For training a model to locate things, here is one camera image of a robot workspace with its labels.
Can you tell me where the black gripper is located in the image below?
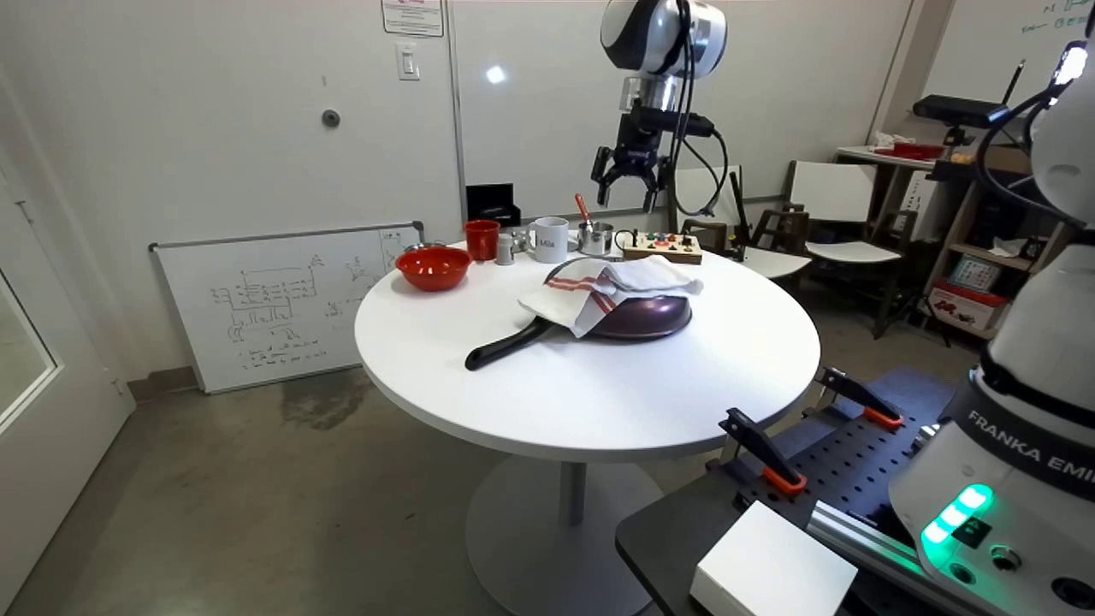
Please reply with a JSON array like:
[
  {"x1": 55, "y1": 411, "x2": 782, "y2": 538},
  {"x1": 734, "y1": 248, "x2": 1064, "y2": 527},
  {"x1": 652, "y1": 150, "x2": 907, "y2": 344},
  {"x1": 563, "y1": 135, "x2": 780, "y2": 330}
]
[{"x1": 589, "y1": 109, "x2": 682, "y2": 212}]

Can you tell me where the dark purple frying pan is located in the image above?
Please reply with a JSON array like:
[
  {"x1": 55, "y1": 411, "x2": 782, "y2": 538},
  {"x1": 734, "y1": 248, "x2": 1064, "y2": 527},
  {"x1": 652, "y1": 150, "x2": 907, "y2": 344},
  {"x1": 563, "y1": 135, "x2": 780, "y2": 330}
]
[{"x1": 463, "y1": 252, "x2": 698, "y2": 372}]

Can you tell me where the steel cup holding spatula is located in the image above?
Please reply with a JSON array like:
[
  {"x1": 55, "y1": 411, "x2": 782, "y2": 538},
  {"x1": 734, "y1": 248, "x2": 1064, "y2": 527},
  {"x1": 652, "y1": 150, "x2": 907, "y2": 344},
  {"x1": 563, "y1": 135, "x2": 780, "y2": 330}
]
[{"x1": 577, "y1": 219, "x2": 620, "y2": 257}]

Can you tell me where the wooden toy busy board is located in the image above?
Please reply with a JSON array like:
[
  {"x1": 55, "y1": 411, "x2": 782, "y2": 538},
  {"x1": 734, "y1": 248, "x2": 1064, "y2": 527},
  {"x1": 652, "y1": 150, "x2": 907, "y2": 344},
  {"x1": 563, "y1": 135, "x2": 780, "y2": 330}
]
[{"x1": 617, "y1": 229, "x2": 706, "y2": 265}]

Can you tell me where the white mug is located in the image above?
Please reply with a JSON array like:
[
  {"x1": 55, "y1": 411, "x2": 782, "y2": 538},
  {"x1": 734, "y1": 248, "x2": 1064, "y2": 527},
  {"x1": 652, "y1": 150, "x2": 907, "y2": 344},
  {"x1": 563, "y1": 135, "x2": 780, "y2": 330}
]
[{"x1": 524, "y1": 216, "x2": 574, "y2": 265}]

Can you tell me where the red cup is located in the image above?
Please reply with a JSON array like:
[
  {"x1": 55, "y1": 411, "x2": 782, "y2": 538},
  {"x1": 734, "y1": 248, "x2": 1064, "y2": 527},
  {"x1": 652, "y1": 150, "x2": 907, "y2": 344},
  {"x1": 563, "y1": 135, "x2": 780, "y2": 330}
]
[{"x1": 463, "y1": 216, "x2": 504, "y2": 265}]

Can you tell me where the white chair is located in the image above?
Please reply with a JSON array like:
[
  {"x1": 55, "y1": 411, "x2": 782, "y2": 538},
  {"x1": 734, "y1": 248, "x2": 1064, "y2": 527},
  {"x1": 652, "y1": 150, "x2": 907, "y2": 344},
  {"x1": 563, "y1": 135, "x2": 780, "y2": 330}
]
[
  {"x1": 670, "y1": 159, "x2": 815, "y2": 284},
  {"x1": 782, "y1": 158, "x2": 907, "y2": 334}
]

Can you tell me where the red bowl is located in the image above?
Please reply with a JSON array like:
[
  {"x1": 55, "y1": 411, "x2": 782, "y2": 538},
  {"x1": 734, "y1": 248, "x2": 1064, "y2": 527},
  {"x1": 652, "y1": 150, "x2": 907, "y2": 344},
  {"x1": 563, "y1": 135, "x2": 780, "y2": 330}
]
[{"x1": 392, "y1": 243, "x2": 476, "y2": 293}]

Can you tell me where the red tray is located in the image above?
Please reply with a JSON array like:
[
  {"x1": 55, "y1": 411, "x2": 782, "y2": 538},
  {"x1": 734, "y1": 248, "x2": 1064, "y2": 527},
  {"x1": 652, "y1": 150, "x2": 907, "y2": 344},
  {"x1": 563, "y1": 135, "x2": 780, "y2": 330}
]
[{"x1": 886, "y1": 135, "x2": 947, "y2": 159}]

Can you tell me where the black clamp orange tip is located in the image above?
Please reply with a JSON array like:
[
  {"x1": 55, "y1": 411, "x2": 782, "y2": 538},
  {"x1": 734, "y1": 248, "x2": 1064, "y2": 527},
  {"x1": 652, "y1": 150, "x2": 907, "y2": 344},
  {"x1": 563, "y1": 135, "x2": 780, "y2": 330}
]
[
  {"x1": 715, "y1": 405, "x2": 812, "y2": 499},
  {"x1": 815, "y1": 364, "x2": 909, "y2": 433}
]

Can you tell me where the black device with antenna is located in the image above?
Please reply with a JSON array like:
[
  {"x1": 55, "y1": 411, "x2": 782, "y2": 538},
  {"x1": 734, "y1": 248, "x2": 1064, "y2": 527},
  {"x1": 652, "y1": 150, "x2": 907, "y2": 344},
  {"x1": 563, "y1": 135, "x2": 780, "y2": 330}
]
[{"x1": 909, "y1": 65, "x2": 1025, "y2": 131}]

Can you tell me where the black perforated mounting table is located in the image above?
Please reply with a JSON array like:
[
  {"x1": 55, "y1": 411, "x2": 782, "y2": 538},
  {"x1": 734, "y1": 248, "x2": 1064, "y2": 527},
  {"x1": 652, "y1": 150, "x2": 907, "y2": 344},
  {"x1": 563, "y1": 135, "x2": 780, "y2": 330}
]
[{"x1": 612, "y1": 372, "x2": 994, "y2": 616}]

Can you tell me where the wooden shelf unit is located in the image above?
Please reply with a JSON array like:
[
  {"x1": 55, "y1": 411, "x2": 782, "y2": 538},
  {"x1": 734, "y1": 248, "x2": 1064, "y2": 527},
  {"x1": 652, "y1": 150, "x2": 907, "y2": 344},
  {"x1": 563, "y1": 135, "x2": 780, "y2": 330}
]
[{"x1": 919, "y1": 140, "x2": 1079, "y2": 341}]

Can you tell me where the whiteboard with drawing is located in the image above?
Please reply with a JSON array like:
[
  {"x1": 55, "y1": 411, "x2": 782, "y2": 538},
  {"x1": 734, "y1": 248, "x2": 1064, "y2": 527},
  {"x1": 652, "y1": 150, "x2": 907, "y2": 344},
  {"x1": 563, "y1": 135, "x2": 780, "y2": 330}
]
[{"x1": 148, "y1": 219, "x2": 428, "y2": 397}]

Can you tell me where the white box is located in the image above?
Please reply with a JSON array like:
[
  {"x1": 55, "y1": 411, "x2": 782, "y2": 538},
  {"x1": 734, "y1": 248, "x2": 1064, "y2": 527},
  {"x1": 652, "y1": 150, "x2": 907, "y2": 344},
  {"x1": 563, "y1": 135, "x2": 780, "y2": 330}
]
[{"x1": 686, "y1": 496, "x2": 862, "y2": 616}]

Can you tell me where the white door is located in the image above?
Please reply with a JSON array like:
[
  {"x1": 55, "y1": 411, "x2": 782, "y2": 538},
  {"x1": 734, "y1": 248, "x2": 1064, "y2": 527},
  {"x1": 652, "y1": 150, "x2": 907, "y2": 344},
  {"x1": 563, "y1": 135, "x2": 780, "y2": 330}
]
[{"x1": 0, "y1": 166, "x2": 141, "y2": 616}]

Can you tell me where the black wall tray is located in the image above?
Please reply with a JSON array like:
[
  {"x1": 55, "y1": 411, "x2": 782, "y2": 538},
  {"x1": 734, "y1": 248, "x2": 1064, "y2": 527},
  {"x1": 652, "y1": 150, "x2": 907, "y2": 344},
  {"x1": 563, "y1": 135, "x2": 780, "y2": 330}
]
[{"x1": 463, "y1": 180, "x2": 525, "y2": 224}]

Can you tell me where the white light switch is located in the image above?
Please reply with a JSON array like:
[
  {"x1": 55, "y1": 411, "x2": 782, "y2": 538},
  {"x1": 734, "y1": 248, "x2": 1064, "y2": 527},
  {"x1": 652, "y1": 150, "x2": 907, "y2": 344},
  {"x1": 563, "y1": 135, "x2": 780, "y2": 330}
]
[{"x1": 392, "y1": 40, "x2": 423, "y2": 86}]

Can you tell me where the paper wall sign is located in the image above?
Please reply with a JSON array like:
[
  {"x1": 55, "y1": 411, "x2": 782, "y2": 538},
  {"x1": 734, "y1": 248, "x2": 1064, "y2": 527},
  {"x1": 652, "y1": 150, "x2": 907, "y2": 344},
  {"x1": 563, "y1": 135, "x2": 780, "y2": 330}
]
[{"x1": 377, "y1": 0, "x2": 451, "y2": 40}]

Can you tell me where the white table pedestal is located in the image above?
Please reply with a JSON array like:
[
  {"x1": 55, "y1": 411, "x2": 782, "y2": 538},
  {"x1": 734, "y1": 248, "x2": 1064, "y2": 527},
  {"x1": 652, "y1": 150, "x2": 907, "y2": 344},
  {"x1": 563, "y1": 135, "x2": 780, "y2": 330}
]
[{"x1": 463, "y1": 455, "x2": 667, "y2": 616}]

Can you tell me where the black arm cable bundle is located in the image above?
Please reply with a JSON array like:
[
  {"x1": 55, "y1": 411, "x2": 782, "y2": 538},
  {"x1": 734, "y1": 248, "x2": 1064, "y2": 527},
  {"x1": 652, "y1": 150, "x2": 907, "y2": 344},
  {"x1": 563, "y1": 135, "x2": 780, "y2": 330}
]
[{"x1": 969, "y1": 76, "x2": 1087, "y2": 229}]

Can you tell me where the aluminium rail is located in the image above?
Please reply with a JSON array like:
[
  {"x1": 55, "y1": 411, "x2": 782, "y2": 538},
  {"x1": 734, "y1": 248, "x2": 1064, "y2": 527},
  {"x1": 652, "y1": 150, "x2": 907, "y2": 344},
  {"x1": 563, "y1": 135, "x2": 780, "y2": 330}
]
[{"x1": 805, "y1": 496, "x2": 929, "y2": 588}]

